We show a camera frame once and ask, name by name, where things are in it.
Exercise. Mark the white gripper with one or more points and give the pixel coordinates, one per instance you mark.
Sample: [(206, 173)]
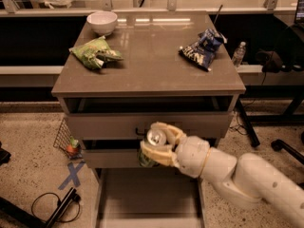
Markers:
[(192, 156)]

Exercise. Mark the green soda can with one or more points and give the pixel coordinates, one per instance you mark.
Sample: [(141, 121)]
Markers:
[(154, 140)]

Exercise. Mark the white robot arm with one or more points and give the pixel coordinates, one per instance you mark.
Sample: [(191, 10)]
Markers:
[(244, 181)]

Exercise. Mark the open bottom drawer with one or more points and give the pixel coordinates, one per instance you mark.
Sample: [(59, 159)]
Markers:
[(148, 198)]

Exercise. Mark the brown drawer cabinet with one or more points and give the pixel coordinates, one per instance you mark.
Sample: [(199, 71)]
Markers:
[(152, 77)]

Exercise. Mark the black table leg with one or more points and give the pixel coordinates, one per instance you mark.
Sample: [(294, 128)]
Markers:
[(248, 126)]

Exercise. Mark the blue chip bag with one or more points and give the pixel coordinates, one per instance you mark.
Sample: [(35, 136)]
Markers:
[(202, 52)]

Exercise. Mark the blue tape cross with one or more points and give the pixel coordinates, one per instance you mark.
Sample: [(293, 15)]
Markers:
[(73, 169)]

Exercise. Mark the black chair base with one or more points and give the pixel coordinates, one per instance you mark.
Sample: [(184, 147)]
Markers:
[(278, 145)]

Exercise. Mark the clear water bottle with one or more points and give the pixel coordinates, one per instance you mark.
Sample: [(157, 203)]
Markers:
[(239, 54)]

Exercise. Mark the green chip bag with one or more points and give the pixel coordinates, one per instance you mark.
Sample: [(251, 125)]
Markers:
[(95, 53)]

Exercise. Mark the white bowl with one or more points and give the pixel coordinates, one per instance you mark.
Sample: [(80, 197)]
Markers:
[(102, 22)]

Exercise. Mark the black stand leg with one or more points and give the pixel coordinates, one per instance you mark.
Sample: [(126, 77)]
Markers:
[(30, 221)]

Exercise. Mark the top drawer with handle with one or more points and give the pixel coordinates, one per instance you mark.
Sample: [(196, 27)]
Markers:
[(129, 126)]

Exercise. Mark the wire mesh basket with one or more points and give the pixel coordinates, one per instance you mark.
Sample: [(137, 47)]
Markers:
[(65, 142)]

